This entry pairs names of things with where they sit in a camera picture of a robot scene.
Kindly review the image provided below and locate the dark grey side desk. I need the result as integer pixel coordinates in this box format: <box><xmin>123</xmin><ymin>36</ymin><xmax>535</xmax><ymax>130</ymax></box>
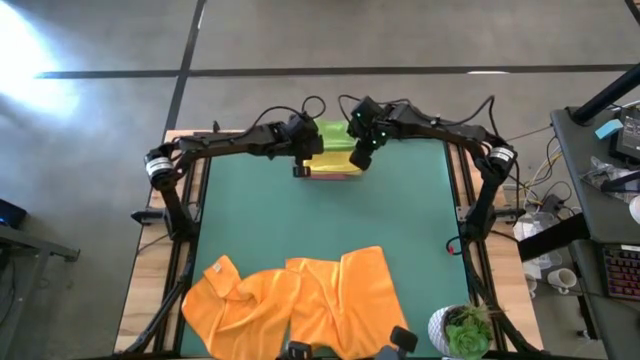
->
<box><xmin>549</xmin><ymin>104</ymin><xmax>640</xmax><ymax>360</ymax></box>

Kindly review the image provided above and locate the black aluminium table frame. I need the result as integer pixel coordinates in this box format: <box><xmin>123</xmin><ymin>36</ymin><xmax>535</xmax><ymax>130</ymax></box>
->
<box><xmin>122</xmin><ymin>119</ymin><xmax>544</xmax><ymax>360</ymax></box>

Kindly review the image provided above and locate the crinkled clear plastic bag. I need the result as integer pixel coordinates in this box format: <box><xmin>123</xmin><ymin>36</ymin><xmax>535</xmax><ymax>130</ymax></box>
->
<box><xmin>585</xmin><ymin>155</ymin><xmax>640</xmax><ymax>191</ymax></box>

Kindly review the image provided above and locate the green table mat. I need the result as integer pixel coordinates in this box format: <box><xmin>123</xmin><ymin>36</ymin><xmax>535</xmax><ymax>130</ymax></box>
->
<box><xmin>179</xmin><ymin>137</ymin><xmax>474</xmax><ymax>359</ymax></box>

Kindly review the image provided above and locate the backlit computer keyboard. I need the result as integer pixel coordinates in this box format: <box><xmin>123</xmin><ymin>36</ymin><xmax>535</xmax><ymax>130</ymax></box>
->
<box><xmin>601</xmin><ymin>243</ymin><xmax>640</xmax><ymax>302</ymax></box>

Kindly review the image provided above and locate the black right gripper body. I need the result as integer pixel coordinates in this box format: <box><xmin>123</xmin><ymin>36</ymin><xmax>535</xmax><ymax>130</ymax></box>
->
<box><xmin>346</xmin><ymin>96</ymin><xmax>401</xmax><ymax>151</ymax></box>

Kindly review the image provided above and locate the black cable red plug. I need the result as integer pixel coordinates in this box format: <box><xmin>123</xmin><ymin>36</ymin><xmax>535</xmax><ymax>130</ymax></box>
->
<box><xmin>445</xmin><ymin>235</ymin><xmax>466</xmax><ymax>257</ymax></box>

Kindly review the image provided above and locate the black power adapter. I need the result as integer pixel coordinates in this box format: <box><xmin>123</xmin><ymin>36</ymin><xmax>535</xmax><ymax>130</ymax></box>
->
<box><xmin>541</xmin><ymin>193</ymin><xmax>566</xmax><ymax>217</ymax></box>

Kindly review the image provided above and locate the black stand pole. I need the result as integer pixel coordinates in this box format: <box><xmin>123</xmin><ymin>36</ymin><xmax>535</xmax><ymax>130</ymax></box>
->
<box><xmin>569</xmin><ymin>62</ymin><xmax>640</xmax><ymax>126</ymax></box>

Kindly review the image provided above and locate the black device blue light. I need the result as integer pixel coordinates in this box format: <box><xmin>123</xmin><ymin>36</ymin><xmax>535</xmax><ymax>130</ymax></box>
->
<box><xmin>0</xmin><ymin>198</ymin><xmax>29</xmax><ymax>231</ymax></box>

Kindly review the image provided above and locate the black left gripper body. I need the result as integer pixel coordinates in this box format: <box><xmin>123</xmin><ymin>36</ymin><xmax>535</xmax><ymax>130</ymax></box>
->
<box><xmin>279</xmin><ymin>112</ymin><xmax>326</xmax><ymax>164</ymax></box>

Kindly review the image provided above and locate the black padded bar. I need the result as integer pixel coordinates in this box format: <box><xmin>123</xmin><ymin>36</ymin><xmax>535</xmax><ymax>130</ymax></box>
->
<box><xmin>517</xmin><ymin>212</ymin><xmax>592</xmax><ymax>262</ymax></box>

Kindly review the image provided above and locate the yellow microfiber towel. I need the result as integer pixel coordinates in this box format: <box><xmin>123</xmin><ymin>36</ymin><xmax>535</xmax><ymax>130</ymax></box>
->
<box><xmin>303</xmin><ymin>149</ymin><xmax>364</xmax><ymax>176</ymax></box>

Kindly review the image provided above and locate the light blue card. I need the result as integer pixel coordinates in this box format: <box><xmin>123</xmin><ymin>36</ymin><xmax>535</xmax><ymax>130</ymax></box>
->
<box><xmin>593</xmin><ymin>118</ymin><xmax>624</xmax><ymax>141</ymax></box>

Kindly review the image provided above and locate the pink microfiber towel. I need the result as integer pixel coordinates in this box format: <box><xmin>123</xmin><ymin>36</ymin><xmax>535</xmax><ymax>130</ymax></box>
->
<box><xmin>309</xmin><ymin>172</ymin><xmax>362</xmax><ymax>182</ymax></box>

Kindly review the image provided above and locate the white mug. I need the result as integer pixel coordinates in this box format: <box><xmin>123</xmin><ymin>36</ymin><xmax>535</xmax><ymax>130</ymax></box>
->
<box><xmin>546</xmin><ymin>267</ymin><xmax>579</xmax><ymax>296</ymax></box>

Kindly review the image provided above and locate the green microfiber towel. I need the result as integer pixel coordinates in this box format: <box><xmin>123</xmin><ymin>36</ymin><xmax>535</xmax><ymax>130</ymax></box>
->
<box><xmin>314</xmin><ymin>118</ymin><xmax>359</xmax><ymax>153</ymax></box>

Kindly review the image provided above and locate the orange microfiber towel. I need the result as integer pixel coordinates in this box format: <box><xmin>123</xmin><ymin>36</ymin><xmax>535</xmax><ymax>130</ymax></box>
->
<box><xmin>180</xmin><ymin>254</ymin><xmax>301</xmax><ymax>360</ymax></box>
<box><xmin>284</xmin><ymin>245</ymin><xmax>410</xmax><ymax>360</ymax></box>

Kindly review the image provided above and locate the clear plastic container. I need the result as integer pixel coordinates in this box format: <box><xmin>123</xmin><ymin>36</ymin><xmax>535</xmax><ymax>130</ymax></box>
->
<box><xmin>510</xmin><ymin>209</ymin><xmax>565</xmax><ymax>281</ymax></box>

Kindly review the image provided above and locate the succulent in white pot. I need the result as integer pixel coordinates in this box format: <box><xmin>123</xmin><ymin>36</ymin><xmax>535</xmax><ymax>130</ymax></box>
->
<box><xmin>427</xmin><ymin>302</ymin><xmax>497</xmax><ymax>360</ymax></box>

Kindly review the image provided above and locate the black box device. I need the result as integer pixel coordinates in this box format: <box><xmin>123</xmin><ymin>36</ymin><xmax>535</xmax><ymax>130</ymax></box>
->
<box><xmin>608</xmin><ymin>105</ymin><xmax>640</xmax><ymax>165</ymax></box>

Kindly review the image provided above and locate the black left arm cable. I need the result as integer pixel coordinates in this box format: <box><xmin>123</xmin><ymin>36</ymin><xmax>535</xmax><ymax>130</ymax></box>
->
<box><xmin>249</xmin><ymin>94</ymin><xmax>327</xmax><ymax>132</ymax></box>

